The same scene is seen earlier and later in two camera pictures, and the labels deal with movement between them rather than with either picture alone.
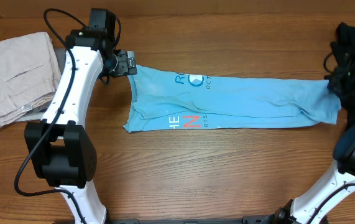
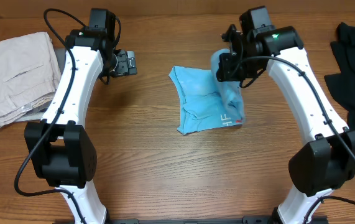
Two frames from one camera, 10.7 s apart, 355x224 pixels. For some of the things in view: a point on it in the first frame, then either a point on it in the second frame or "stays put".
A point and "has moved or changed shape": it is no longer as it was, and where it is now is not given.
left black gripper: [122, 68] stays put
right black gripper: [334, 84] → [225, 73]
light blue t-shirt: [164, 99] has moved or changed shape
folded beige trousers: [15, 76] stays put
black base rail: [252, 219] stays put
